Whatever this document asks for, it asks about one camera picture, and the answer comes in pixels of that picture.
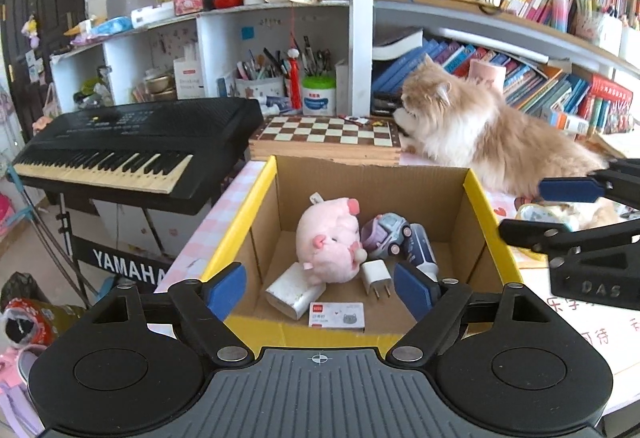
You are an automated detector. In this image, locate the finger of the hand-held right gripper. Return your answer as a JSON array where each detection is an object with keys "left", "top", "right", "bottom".
[
  {"left": 498, "top": 218, "right": 640, "bottom": 255},
  {"left": 538, "top": 159, "right": 640, "bottom": 208}
]

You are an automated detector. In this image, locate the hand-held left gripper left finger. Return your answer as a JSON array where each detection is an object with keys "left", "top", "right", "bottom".
[{"left": 92, "top": 262, "right": 253, "bottom": 365}]

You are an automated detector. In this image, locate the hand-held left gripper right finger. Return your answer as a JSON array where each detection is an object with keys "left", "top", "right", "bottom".
[{"left": 385, "top": 262, "right": 548, "bottom": 364}]

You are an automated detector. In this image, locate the white eraser cube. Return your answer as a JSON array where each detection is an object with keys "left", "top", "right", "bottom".
[{"left": 361, "top": 259, "right": 392, "bottom": 302}]

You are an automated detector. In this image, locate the white power bank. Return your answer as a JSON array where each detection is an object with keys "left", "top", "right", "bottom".
[{"left": 265, "top": 262, "right": 327, "bottom": 320}]

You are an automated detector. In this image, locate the purple blue toy truck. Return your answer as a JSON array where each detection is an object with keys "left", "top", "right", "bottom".
[{"left": 361, "top": 213, "right": 412, "bottom": 260}]

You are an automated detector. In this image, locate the small white staple box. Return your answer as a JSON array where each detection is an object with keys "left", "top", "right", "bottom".
[{"left": 307, "top": 301, "right": 366, "bottom": 332}]

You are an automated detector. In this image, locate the pink plush pig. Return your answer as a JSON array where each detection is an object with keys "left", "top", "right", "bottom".
[{"left": 295, "top": 192, "right": 365, "bottom": 287}]

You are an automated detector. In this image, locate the yellow cardboard box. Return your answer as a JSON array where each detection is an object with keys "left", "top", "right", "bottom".
[{"left": 200, "top": 154, "right": 523, "bottom": 354}]

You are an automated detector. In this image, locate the desktop with pink checked cloth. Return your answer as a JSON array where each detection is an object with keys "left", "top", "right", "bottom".
[{"left": 152, "top": 158, "right": 640, "bottom": 424}]

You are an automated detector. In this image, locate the orange white carton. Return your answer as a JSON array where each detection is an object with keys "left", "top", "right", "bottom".
[{"left": 542, "top": 109, "right": 591, "bottom": 135}]

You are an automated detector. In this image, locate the pile of papers and notebooks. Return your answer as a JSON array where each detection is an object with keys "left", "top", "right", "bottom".
[{"left": 590, "top": 130, "right": 640, "bottom": 159}]

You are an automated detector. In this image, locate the orange white cat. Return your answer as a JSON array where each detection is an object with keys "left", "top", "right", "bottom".
[{"left": 392, "top": 53, "right": 623, "bottom": 229}]

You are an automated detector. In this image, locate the red thick dictionary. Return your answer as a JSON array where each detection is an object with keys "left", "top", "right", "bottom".
[{"left": 575, "top": 74, "right": 636, "bottom": 134}]

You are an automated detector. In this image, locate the black keyboard stand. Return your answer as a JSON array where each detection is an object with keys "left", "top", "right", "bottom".
[{"left": 35, "top": 193, "right": 176, "bottom": 291}]

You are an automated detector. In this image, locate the row of blue green books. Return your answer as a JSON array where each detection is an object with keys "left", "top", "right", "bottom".
[{"left": 372, "top": 30, "right": 593, "bottom": 119}]

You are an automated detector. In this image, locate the pink cup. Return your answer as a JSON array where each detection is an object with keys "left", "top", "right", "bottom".
[{"left": 467, "top": 59, "right": 507, "bottom": 92}]

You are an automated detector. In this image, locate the box of markers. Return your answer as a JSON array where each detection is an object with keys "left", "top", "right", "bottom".
[{"left": 575, "top": 0, "right": 622, "bottom": 53}]

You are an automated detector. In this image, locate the white storage container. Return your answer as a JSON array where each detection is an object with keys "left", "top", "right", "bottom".
[{"left": 619, "top": 23, "right": 640, "bottom": 60}]

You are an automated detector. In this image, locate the wooden chessboard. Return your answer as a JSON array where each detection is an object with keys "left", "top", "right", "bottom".
[{"left": 248, "top": 114, "right": 401, "bottom": 167}]

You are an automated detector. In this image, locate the black electronic keyboard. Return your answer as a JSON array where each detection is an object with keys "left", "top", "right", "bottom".
[{"left": 11, "top": 97, "right": 264, "bottom": 217}]

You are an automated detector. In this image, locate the red printed plastic bag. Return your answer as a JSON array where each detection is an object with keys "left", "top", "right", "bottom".
[{"left": 0, "top": 295, "right": 56, "bottom": 359}]

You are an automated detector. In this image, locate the white pen holder with pens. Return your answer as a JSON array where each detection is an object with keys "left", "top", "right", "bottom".
[{"left": 235, "top": 49, "right": 286, "bottom": 99}]

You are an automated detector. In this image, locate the green lid jar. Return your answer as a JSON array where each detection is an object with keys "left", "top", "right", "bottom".
[{"left": 301, "top": 74, "right": 336, "bottom": 116}]

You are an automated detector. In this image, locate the white carton with red label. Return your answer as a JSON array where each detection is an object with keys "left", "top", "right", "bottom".
[{"left": 173, "top": 57, "right": 206, "bottom": 100}]

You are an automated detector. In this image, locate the brass bowl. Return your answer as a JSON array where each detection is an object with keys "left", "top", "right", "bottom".
[{"left": 144, "top": 74, "right": 177, "bottom": 102}]

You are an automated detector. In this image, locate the red tassel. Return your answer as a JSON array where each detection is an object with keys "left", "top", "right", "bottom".
[{"left": 286, "top": 33, "right": 302, "bottom": 111}]

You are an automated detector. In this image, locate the white bookshelf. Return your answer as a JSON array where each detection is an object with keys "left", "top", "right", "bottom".
[{"left": 50, "top": 0, "right": 640, "bottom": 119}]

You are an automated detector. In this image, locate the white tissue pack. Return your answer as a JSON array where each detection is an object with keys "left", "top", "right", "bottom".
[{"left": 131, "top": 3, "right": 176, "bottom": 29}]

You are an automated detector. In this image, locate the blue wipes pack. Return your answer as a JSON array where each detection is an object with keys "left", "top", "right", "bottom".
[{"left": 92, "top": 16, "right": 134, "bottom": 37}]

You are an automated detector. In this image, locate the black door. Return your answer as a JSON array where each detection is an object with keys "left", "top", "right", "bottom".
[{"left": 0, "top": 0, "right": 88, "bottom": 154}]

